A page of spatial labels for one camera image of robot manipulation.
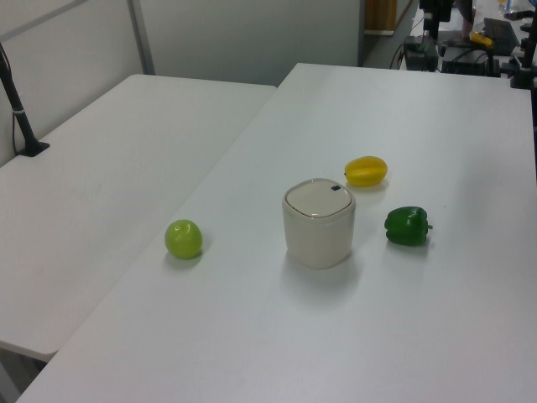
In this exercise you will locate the black electronics box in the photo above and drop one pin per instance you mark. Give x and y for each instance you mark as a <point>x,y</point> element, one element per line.
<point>419,56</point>

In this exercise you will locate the yellow toy starfruit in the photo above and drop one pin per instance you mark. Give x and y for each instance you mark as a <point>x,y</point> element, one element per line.
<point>366,171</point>

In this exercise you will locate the black flat device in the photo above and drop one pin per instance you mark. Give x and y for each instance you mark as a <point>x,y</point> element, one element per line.
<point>465,63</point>

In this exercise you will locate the black camera stand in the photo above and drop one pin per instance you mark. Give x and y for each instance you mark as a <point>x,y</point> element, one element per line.
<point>434,14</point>

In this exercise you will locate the black pole with base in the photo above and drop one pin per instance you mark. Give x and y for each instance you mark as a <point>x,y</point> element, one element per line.
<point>19,113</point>

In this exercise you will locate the dark green toy bell pepper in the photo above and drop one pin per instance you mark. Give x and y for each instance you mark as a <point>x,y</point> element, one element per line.
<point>406,226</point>

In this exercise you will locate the light green toy apple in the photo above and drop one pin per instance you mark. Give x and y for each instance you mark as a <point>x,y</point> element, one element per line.
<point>183,239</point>

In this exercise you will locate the black clamp stand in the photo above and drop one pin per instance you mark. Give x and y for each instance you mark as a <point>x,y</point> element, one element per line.
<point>522,71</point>

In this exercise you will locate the grey partition corner post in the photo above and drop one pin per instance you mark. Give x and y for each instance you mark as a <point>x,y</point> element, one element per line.
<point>142,38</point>

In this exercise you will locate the yellow tool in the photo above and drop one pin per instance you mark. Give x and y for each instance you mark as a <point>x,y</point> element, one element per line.
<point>480,38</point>

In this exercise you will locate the beige garbage bin with lid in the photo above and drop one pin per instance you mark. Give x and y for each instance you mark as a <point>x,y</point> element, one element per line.
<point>319,239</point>

